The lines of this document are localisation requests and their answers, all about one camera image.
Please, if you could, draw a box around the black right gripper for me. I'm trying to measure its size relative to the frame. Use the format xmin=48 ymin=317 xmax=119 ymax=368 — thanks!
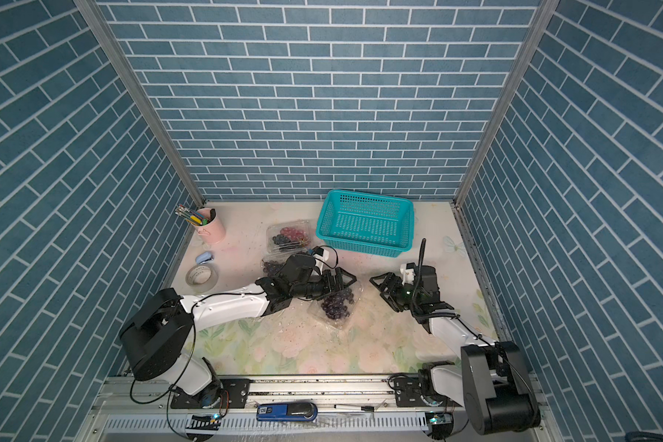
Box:
xmin=372 ymin=273 xmax=421 ymax=311

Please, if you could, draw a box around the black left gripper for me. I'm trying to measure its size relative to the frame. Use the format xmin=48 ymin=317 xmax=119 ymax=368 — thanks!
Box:
xmin=288 ymin=267 xmax=357 ymax=301

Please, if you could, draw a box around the clear clamshell container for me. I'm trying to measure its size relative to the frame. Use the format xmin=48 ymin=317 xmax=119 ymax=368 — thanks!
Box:
xmin=308 ymin=287 xmax=361 ymax=331
xmin=266 ymin=220 xmax=312 ymax=253
xmin=262 ymin=253 xmax=288 ymax=276

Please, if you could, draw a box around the red grape bunch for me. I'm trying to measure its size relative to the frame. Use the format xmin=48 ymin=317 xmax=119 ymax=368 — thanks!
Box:
xmin=280 ymin=227 xmax=309 ymax=246

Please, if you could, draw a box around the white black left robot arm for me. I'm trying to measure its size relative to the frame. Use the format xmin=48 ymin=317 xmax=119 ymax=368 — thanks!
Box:
xmin=120 ymin=267 xmax=357 ymax=396

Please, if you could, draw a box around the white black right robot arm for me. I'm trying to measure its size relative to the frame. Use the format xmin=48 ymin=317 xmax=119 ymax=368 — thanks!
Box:
xmin=369 ymin=266 xmax=541 ymax=435

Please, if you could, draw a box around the teal plastic basket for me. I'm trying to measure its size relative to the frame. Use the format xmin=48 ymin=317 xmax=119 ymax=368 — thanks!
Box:
xmin=316 ymin=190 xmax=415 ymax=258

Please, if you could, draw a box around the black marker pen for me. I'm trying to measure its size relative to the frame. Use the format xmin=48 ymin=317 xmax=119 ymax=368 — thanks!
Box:
xmin=333 ymin=404 xmax=376 ymax=413

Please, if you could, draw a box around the small blue stapler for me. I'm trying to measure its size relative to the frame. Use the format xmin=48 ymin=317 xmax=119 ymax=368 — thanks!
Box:
xmin=195 ymin=250 xmax=214 ymax=265

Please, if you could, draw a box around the blue black handheld device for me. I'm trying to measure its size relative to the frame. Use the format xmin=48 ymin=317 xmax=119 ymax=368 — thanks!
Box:
xmin=256 ymin=401 xmax=319 ymax=423

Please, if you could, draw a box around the tape roll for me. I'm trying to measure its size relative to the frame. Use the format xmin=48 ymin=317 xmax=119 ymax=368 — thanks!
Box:
xmin=185 ymin=263 xmax=219 ymax=294

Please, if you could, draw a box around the pink pen cup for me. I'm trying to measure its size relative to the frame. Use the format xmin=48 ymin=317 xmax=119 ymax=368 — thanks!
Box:
xmin=196 ymin=208 xmax=226 ymax=245

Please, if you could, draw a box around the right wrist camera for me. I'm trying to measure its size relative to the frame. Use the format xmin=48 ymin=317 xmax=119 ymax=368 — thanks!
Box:
xmin=401 ymin=263 xmax=439 ymax=292

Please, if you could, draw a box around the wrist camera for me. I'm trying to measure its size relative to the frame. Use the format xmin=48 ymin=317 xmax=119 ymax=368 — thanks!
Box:
xmin=277 ymin=246 xmax=332 ymax=284
xmin=401 ymin=263 xmax=439 ymax=292

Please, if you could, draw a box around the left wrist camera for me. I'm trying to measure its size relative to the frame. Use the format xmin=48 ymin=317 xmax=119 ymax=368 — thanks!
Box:
xmin=277 ymin=246 xmax=332 ymax=284

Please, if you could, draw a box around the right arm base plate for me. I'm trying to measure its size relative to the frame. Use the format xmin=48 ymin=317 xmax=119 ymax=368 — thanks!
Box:
xmin=388 ymin=376 xmax=462 ymax=408

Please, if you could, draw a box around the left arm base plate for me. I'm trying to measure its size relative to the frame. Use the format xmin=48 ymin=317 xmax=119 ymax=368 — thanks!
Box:
xmin=171 ymin=379 xmax=250 ymax=410

